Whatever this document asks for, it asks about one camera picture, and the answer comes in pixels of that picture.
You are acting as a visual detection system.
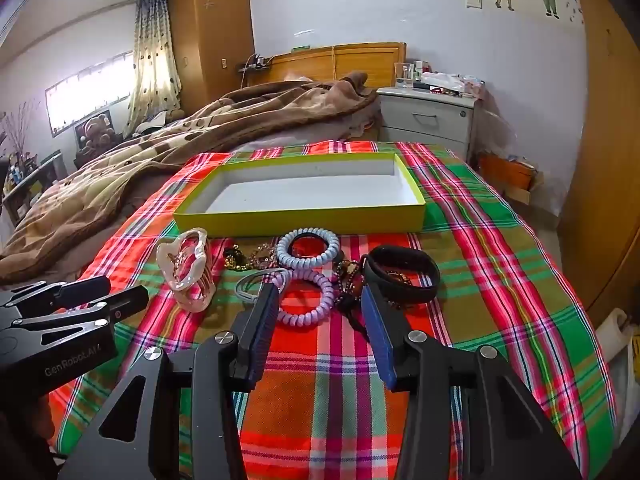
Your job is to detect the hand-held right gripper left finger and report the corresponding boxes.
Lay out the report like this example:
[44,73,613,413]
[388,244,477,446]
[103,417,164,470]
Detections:
[57,282,281,480]

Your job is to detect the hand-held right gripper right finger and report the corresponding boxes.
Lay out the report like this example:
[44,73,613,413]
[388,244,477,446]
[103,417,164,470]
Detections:
[360,282,583,480]

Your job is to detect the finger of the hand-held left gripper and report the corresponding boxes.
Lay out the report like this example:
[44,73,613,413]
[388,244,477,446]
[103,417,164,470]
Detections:
[0,275,112,311]
[0,286,150,348]

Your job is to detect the grey hair tie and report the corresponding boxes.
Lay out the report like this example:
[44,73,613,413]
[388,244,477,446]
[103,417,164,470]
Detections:
[235,267,292,306]

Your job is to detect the pearly beige hair claw clip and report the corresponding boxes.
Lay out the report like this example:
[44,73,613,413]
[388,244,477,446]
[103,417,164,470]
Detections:
[156,227,217,313]

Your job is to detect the purple spiral hair tie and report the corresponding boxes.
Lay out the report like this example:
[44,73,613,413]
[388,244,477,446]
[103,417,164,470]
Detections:
[276,271,335,328]

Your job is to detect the pale blue spiral hair tie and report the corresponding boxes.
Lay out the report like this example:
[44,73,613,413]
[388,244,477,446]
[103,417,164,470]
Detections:
[276,231,342,268]

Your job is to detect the black and gold bead ornament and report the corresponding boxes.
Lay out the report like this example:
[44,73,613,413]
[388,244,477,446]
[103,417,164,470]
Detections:
[222,245,249,272]

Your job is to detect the black wristband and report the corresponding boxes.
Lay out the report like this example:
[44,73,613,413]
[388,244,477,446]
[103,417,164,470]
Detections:
[361,244,442,306]

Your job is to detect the yellow-green shallow box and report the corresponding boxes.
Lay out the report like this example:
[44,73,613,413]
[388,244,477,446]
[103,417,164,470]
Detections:
[172,152,427,238]

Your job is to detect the plaid cloth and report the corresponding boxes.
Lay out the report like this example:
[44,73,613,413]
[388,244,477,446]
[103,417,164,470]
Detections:
[50,141,618,480]

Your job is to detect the cluttered shelf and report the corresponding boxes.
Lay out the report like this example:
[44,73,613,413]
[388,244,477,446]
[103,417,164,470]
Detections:
[0,152,65,223]

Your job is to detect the brown patterned blanket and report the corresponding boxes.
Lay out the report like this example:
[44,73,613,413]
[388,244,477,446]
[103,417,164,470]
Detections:
[0,71,381,286]

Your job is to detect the brown teddy bear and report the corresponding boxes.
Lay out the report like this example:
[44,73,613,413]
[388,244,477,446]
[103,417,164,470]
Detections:
[74,110,115,153]

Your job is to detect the dry branches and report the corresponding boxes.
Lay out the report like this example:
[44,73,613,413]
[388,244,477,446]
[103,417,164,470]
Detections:
[0,100,42,161]

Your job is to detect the window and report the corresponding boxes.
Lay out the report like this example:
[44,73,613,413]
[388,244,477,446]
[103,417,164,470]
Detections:
[45,51,136,137]

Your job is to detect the orange box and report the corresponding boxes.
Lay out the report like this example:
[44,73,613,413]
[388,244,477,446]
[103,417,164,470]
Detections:
[479,154,537,195]

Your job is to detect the white nightstand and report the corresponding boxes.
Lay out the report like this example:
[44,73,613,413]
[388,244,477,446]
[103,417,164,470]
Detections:
[376,85,483,162]

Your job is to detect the white paper roll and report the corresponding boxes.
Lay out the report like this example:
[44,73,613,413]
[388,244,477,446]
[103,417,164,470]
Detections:
[594,307,630,361]

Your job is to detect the dotted curtain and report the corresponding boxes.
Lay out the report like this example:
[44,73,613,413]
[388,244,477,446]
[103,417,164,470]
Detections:
[127,0,182,133]

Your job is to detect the wooden headboard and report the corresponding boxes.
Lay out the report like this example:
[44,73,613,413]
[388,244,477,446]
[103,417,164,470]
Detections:
[247,42,407,88]

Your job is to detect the wooden wardrobe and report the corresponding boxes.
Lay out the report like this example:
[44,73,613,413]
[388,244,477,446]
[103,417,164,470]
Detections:
[167,0,256,111]

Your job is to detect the wooden door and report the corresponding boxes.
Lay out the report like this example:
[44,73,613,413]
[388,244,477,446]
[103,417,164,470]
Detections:
[557,0,640,313]

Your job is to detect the black cord pendant necklace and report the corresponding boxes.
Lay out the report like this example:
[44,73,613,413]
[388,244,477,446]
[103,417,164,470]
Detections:
[334,257,373,343]

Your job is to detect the crystal bead bracelet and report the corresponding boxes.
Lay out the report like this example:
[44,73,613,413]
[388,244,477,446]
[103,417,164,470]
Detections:
[246,241,279,269]

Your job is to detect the black hair tie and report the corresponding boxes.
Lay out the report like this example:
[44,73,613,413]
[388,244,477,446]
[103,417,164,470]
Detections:
[287,228,341,247]

